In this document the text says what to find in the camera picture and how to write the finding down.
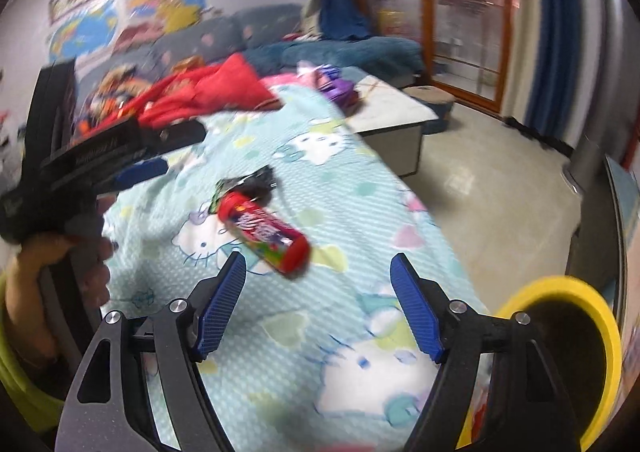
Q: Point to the person left hand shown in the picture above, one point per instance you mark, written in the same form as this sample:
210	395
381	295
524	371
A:
55	286

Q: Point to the tv cabinet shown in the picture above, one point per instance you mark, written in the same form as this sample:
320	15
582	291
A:
598	248

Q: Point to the golden gift bag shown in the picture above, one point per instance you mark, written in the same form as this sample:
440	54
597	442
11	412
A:
187	64

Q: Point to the red candy tube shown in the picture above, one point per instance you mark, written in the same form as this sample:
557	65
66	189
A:
283	247

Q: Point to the clothes pile on sofa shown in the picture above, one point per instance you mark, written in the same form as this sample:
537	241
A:
117	87

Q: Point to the white top coffee table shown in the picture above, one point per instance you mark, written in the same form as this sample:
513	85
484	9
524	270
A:
389	121

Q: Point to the red blanket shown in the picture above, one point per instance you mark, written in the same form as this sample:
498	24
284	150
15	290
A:
230	85

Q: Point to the green sleeve forearm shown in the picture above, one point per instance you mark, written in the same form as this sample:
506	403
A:
29	386

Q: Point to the blue grey sofa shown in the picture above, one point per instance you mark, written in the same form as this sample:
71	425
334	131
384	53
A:
261	35

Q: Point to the right blue curtain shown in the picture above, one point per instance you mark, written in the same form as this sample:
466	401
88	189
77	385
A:
545	54

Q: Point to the green black snack wrapper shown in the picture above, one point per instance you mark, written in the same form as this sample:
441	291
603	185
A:
257	186

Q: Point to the china map poster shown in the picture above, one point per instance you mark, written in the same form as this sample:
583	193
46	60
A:
169	15

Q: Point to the world map poster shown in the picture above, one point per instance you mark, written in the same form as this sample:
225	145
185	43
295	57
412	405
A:
88	31

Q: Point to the blue round stool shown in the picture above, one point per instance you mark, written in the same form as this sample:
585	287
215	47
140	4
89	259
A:
439	101

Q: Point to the hello kitty blue bedsheet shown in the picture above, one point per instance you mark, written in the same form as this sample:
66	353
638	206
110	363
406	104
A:
324	361

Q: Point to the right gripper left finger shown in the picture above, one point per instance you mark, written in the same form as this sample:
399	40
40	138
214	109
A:
108	406

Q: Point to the yellow rimmed black trash bin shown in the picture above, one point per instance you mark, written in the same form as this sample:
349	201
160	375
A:
554	371

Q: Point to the silver tower air conditioner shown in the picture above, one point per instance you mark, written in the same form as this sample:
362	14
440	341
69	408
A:
607	93

